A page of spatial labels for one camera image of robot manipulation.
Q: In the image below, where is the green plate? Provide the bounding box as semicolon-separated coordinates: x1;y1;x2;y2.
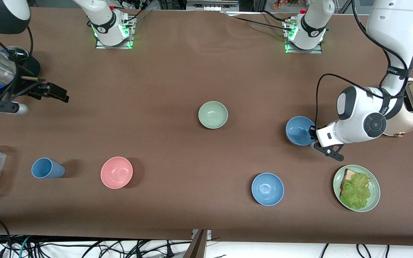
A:
333;165;381;212

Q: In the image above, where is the white power strip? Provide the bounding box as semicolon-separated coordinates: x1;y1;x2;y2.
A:
119;0;149;9

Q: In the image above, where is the silver bracket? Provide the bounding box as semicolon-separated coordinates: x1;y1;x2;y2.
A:
191;229;212;240

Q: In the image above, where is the orange decorative item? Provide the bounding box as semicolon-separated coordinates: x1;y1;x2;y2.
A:
273;0;302;10

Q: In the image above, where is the blue bowl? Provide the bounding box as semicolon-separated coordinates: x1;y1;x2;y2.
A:
251;172;285;206
285;116;316;146

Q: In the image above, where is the bread slice under lettuce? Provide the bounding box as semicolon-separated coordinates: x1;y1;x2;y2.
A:
340;168;371;196

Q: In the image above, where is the green bowl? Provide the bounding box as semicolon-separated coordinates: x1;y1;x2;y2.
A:
198;101;228;129

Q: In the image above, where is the pink bowl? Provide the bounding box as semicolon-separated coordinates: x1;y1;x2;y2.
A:
100;157;134;189

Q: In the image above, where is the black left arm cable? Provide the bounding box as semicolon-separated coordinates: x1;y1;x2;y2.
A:
314;0;409;126

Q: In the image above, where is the blue cup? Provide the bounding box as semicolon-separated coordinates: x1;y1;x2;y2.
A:
31;158;65;179

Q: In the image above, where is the green lettuce leaf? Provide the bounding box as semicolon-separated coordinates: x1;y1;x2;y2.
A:
340;173;372;210

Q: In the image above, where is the black cylindrical container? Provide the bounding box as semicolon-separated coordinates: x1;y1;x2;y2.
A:
8;46;41;77

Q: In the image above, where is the grey metal box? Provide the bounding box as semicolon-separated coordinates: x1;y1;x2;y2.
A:
186;0;240;11

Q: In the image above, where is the dark stand bar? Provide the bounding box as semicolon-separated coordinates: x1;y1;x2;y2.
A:
183;229;209;258

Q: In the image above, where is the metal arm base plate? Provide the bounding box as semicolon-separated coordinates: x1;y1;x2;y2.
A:
285;20;323;54
95;16;134;49

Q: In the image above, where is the teal cable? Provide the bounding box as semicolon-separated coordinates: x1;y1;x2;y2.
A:
18;236;31;258

